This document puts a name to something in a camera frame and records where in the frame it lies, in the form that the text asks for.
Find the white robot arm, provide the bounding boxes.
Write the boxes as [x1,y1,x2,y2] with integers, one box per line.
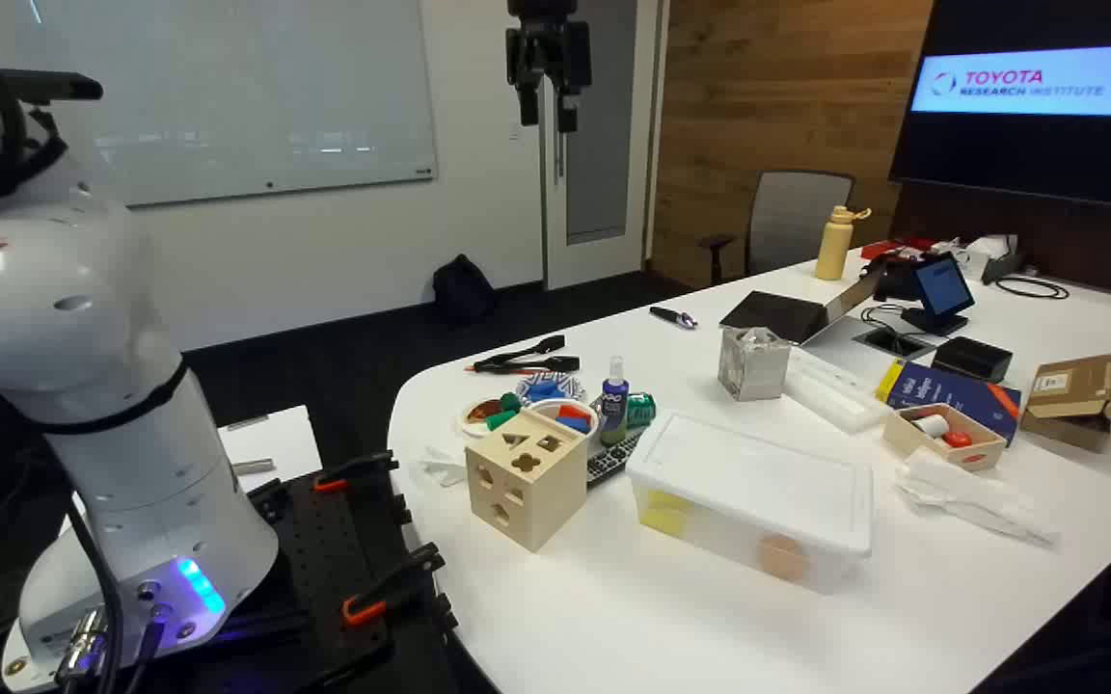
[0,65,278,694]

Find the black remote control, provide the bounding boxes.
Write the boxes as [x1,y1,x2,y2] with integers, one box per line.
[585,423,639,486]

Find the black tongs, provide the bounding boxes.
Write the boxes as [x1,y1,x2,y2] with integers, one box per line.
[471,335,579,374]

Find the colourful paint palette tray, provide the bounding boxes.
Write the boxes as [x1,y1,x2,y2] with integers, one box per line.
[454,374,597,435]

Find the small blue spray bottle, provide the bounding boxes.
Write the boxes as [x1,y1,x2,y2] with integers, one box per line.
[597,356,629,429]

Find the black backpack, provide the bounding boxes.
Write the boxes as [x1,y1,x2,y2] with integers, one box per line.
[431,255,493,324]

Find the black marker pen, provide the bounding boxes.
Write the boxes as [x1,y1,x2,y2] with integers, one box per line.
[648,306,697,331]

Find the wooden shape sorter cube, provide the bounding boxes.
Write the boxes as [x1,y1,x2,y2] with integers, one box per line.
[463,408,585,551]

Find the grey office chair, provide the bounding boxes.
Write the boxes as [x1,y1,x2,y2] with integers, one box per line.
[697,171,852,281]

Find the white foam roll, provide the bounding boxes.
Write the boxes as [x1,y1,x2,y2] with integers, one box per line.
[787,349,889,433]

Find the yellow bottle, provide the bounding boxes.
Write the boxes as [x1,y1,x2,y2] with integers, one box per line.
[813,205,867,281]

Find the clear plastic storage box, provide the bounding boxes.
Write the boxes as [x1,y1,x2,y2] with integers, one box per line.
[629,414,873,590]

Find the small wooden tray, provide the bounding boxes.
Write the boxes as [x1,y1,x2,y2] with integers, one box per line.
[884,402,1006,471]

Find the small tablet on stand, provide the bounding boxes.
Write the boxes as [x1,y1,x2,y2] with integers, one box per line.
[902,255,974,335]

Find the small black box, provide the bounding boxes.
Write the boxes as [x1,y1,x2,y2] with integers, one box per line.
[935,335,1011,381]

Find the whiteboard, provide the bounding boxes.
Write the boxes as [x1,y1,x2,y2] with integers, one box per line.
[0,0,435,205]

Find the blue book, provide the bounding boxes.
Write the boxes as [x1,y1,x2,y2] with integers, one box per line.
[875,363,1021,438]

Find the clear plastic bag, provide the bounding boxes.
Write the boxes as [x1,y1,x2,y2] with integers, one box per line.
[894,452,1059,545]

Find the black camera on tripod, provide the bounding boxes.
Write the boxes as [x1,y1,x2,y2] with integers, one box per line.
[506,0,592,130]

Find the black mounting base plate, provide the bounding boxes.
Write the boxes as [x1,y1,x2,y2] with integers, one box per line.
[202,452,459,694]

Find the wall television screen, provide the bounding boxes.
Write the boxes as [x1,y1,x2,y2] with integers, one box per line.
[890,0,1111,205]

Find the black depth camera sensor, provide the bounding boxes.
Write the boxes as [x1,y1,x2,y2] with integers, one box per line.
[5,68,104,104]

